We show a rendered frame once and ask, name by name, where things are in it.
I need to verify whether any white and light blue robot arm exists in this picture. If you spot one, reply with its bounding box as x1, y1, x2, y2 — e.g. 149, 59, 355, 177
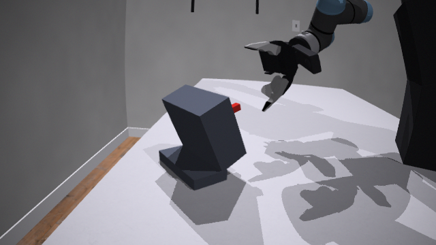
294, 0, 373, 74

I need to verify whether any red rectangular peg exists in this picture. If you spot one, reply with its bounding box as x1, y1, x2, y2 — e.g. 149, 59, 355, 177
232, 103, 241, 113

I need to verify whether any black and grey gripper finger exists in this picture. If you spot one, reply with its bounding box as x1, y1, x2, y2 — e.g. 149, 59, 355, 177
261, 73, 296, 112
245, 40, 290, 58

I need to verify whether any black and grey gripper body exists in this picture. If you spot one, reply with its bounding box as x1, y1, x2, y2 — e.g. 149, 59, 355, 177
259, 37, 311, 76

